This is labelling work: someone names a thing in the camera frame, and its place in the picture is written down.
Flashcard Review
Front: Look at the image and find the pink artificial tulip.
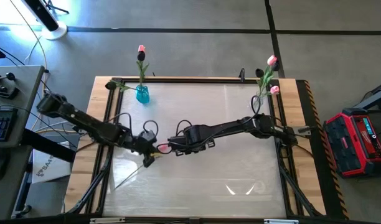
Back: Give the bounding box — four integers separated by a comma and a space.
137, 44, 147, 90
257, 55, 278, 98
258, 85, 280, 100
115, 142, 170, 190

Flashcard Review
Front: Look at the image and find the yellow floor cable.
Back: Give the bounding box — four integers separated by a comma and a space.
9, 0, 48, 131

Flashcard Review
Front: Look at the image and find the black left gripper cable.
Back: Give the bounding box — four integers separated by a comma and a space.
142, 119, 159, 136

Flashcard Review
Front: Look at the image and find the black yellow hazard strip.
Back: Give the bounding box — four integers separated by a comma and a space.
296, 80, 350, 220

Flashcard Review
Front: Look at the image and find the blue glass vase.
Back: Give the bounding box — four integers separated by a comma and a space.
135, 84, 151, 105

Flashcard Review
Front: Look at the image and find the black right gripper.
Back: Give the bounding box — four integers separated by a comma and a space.
158, 124, 217, 156

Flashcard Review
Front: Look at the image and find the black desk support beam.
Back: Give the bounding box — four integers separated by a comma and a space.
22, 129, 78, 164

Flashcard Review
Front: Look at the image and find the black keyboard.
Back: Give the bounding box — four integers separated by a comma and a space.
0, 108, 19, 142

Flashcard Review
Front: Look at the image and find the black artificial tulip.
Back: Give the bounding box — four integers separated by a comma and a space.
134, 51, 150, 90
105, 80, 140, 93
254, 68, 265, 97

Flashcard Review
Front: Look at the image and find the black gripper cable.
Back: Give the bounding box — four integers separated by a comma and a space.
176, 119, 193, 136
142, 119, 159, 136

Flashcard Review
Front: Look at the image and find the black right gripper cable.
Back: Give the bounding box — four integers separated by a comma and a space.
176, 119, 193, 136

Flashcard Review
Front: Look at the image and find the grey desk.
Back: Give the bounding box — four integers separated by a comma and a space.
0, 65, 45, 220

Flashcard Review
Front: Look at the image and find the white printed box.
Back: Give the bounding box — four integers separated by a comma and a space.
31, 149, 72, 184

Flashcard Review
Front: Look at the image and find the white tower fan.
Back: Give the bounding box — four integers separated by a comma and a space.
21, 0, 68, 40

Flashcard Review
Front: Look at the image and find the black desk mount clamp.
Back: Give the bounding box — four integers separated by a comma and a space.
0, 86, 19, 100

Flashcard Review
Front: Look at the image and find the red black power station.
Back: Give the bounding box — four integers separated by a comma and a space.
322, 107, 381, 179

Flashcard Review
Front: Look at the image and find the silver metal bracket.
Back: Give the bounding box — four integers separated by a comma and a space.
90, 217, 126, 224
264, 218, 299, 224

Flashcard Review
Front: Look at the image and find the black aluminium table frame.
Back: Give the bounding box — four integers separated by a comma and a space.
65, 76, 324, 218

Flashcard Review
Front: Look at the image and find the clear glass vase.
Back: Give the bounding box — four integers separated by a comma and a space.
248, 91, 265, 111

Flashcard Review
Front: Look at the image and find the dark grey cart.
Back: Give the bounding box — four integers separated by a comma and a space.
354, 79, 381, 113

